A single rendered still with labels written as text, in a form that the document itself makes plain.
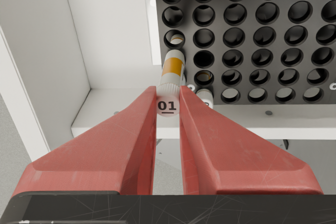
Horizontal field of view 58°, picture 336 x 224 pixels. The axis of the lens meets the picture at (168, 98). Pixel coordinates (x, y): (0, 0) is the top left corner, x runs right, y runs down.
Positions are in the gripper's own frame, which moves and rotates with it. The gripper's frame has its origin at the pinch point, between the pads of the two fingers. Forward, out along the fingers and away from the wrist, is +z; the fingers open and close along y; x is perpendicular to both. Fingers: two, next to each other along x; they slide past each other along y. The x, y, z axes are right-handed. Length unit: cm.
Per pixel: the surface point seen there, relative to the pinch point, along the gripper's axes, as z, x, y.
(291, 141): 43, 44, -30
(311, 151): 32, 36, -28
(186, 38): 7.5, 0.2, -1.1
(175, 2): 7.6, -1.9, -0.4
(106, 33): 14.4, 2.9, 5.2
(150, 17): 12.9, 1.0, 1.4
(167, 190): 96, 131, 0
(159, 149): 93, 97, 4
